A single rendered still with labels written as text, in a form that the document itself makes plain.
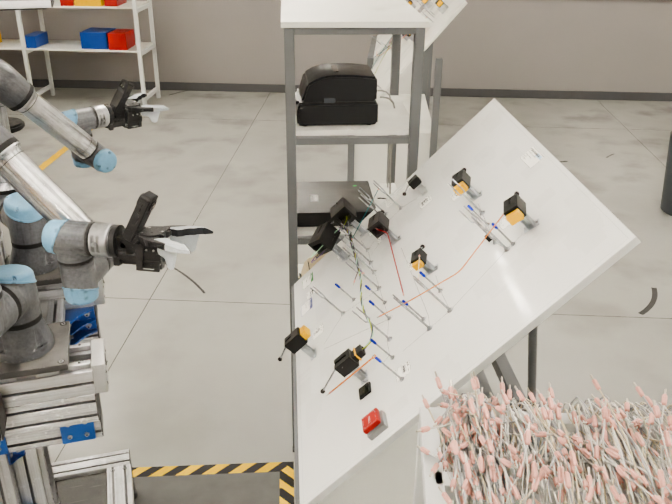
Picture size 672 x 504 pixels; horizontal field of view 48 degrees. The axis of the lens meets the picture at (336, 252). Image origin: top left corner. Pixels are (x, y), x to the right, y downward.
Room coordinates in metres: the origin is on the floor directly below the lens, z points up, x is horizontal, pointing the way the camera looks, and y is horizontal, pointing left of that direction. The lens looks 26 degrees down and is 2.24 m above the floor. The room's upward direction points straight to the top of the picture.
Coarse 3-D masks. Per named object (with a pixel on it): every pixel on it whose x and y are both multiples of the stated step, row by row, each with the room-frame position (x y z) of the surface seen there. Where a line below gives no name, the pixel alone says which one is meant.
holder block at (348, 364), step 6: (348, 348) 1.70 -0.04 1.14; (342, 354) 1.69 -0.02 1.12; (348, 354) 1.67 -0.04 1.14; (336, 360) 1.69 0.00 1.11; (342, 360) 1.66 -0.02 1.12; (348, 360) 1.66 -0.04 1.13; (354, 360) 1.66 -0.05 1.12; (336, 366) 1.66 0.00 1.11; (342, 366) 1.66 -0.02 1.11; (348, 366) 1.66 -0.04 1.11; (354, 366) 1.66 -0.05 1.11; (342, 372) 1.66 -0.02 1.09; (348, 372) 1.66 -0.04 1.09
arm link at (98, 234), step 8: (96, 224) 1.47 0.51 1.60; (104, 224) 1.47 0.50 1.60; (112, 224) 1.47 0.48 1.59; (96, 232) 1.45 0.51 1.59; (104, 232) 1.44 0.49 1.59; (88, 240) 1.44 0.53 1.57; (96, 240) 1.44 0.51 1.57; (104, 240) 1.43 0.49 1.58; (88, 248) 1.44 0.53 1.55; (96, 248) 1.43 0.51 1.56; (104, 248) 1.43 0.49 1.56; (96, 256) 1.45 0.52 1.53; (104, 256) 1.44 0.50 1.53
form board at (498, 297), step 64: (512, 128) 2.30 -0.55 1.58; (448, 192) 2.25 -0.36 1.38; (512, 192) 1.96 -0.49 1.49; (576, 192) 1.73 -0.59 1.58; (384, 256) 2.20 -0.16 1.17; (448, 256) 1.91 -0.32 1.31; (512, 256) 1.69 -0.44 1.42; (576, 256) 1.51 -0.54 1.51; (320, 320) 2.15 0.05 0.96; (384, 320) 1.86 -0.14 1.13; (448, 320) 1.64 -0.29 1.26; (512, 320) 1.47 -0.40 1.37; (320, 384) 1.81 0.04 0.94; (384, 384) 1.59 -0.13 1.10; (448, 384) 1.42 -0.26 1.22; (320, 448) 1.54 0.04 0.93; (384, 448) 1.40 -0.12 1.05
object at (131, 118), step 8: (104, 104) 2.47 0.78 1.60; (128, 104) 2.51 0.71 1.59; (136, 104) 2.51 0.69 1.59; (112, 112) 2.45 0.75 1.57; (128, 112) 2.49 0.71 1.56; (136, 112) 2.51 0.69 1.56; (112, 120) 2.45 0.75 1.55; (120, 120) 2.49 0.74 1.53; (128, 120) 2.49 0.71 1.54; (136, 120) 2.52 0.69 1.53; (112, 128) 2.47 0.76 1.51; (128, 128) 2.49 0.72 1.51
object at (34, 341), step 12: (24, 324) 1.61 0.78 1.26; (36, 324) 1.63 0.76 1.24; (12, 336) 1.59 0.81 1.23; (24, 336) 1.60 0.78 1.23; (36, 336) 1.63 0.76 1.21; (48, 336) 1.65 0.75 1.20; (0, 348) 1.60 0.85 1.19; (12, 348) 1.58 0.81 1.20; (24, 348) 1.59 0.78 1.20; (36, 348) 1.61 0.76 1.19; (48, 348) 1.63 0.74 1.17; (0, 360) 1.59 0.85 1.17; (12, 360) 1.58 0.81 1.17; (24, 360) 1.58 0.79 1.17
